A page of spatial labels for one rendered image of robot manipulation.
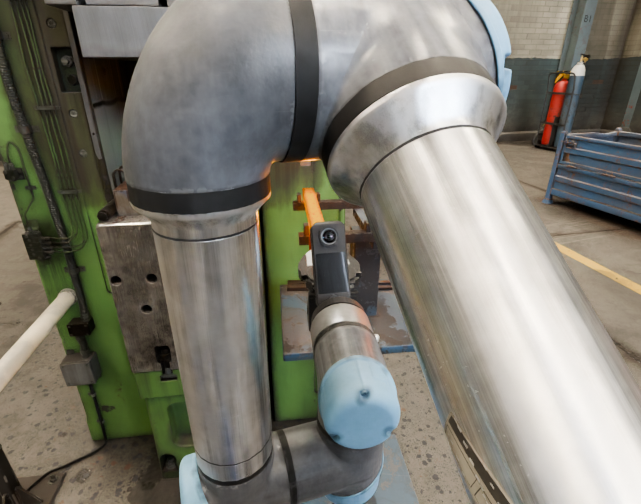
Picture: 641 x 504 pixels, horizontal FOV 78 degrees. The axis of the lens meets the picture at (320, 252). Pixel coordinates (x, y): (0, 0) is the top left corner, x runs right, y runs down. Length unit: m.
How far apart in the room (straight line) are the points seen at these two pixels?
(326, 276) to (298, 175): 0.68
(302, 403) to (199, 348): 1.32
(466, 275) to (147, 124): 0.19
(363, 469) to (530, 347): 0.33
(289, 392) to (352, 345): 1.17
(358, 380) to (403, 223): 0.21
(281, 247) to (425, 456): 0.91
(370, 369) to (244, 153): 0.24
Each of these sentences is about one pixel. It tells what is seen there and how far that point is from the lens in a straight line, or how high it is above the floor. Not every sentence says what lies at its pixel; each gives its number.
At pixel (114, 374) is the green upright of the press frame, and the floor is 0.31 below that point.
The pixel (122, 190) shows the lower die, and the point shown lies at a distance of 1.09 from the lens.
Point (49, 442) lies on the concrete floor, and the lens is 1.90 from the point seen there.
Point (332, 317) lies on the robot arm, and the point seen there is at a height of 0.98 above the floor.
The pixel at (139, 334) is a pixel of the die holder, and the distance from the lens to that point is 1.19.
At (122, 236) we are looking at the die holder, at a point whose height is 0.88.
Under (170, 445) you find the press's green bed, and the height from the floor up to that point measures 0.16.
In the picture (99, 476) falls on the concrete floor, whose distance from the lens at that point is 1.71.
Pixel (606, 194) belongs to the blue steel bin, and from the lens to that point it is 4.35.
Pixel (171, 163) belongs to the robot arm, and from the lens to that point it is 0.25.
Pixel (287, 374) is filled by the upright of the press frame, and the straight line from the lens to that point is 1.52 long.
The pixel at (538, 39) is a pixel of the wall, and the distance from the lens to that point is 8.87.
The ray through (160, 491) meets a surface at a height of 0.01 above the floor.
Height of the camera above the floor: 1.24
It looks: 25 degrees down
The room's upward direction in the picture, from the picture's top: straight up
